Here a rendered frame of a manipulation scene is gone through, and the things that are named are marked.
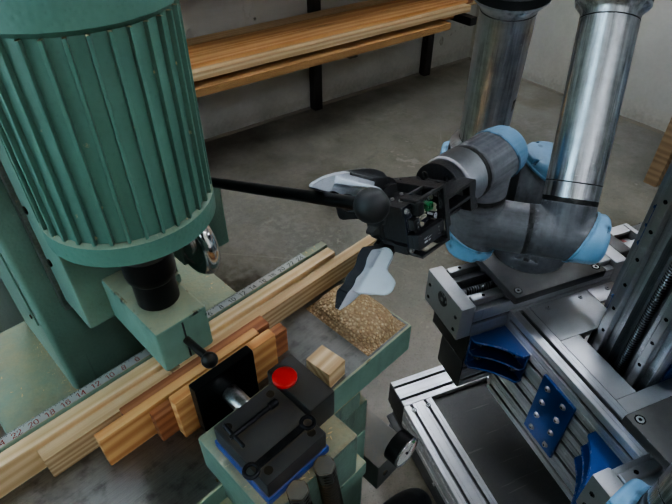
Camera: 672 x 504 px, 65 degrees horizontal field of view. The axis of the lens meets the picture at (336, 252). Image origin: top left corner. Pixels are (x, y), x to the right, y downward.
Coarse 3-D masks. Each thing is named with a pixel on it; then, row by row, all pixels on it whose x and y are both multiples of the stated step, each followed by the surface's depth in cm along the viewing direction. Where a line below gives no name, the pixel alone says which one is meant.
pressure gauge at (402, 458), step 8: (400, 432) 93; (408, 432) 94; (392, 440) 92; (400, 440) 92; (408, 440) 92; (416, 440) 94; (392, 448) 92; (400, 448) 91; (408, 448) 93; (384, 456) 94; (392, 456) 92; (400, 456) 92; (408, 456) 95; (400, 464) 94
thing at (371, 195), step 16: (256, 192) 63; (272, 192) 60; (288, 192) 58; (304, 192) 56; (320, 192) 54; (368, 192) 48; (384, 192) 49; (352, 208) 51; (368, 208) 48; (384, 208) 48
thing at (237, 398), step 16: (240, 352) 68; (224, 368) 66; (240, 368) 68; (192, 384) 64; (208, 384) 65; (224, 384) 67; (240, 384) 70; (256, 384) 73; (208, 400) 66; (224, 400) 68; (240, 400) 66; (208, 416) 68; (224, 416) 71
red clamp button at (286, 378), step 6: (276, 372) 62; (282, 372) 62; (288, 372) 62; (294, 372) 62; (276, 378) 61; (282, 378) 61; (288, 378) 61; (294, 378) 62; (276, 384) 61; (282, 384) 61; (288, 384) 61; (294, 384) 62
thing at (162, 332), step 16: (112, 288) 67; (128, 288) 67; (112, 304) 70; (128, 304) 65; (176, 304) 65; (192, 304) 65; (128, 320) 67; (144, 320) 63; (160, 320) 63; (176, 320) 63; (192, 320) 64; (144, 336) 65; (160, 336) 61; (176, 336) 63; (192, 336) 65; (208, 336) 67; (160, 352) 63; (176, 352) 65; (192, 352) 67
